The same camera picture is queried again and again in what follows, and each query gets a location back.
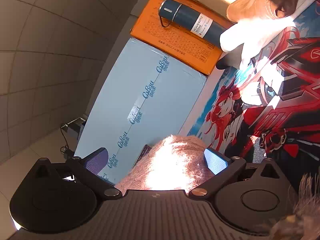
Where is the black power adapter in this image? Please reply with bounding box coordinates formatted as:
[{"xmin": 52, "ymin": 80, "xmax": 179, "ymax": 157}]
[{"xmin": 61, "ymin": 118, "xmax": 86, "ymax": 141}]

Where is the smartphone with lit screen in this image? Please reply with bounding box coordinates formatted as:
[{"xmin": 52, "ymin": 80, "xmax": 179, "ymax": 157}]
[{"xmin": 133, "ymin": 145, "xmax": 152, "ymax": 167}]

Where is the dark blue vacuum bottle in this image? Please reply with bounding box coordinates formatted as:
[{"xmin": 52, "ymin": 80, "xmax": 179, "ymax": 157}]
[{"xmin": 158, "ymin": 0, "xmax": 226, "ymax": 49}]

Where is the white folded garment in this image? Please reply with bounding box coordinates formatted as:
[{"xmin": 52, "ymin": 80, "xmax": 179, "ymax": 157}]
[{"xmin": 216, "ymin": 0, "xmax": 315, "ymax": 69}]

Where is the pink fuzzy sweater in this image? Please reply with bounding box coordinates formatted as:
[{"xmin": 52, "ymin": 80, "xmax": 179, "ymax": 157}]
[{"xmin": 115, "ymin": 135, "xmax": 214, "ymax": 193}]

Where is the orange cardboard box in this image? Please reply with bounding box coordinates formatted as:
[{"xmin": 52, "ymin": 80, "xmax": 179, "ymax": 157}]
[{"xmin": 131, "ymin": 0, "xmax": 232, "ymax": 75}]

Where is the tan leather bag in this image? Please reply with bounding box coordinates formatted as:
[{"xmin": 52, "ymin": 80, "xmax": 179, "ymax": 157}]
[{"xmin": 226, "ymin": 0, "xmax": 298, "ymax": 22}]

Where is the black cable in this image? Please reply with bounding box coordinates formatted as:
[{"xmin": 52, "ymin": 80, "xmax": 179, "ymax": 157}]
[{"xmin": 59, "ymin": 122, "xmax": 75, "ymax": 159}]

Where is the anime print desk mat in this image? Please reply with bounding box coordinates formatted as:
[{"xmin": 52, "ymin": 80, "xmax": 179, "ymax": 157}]
[{"xmin": 180, "ymin": 1, "xmax": 319, "ymax": 189}]

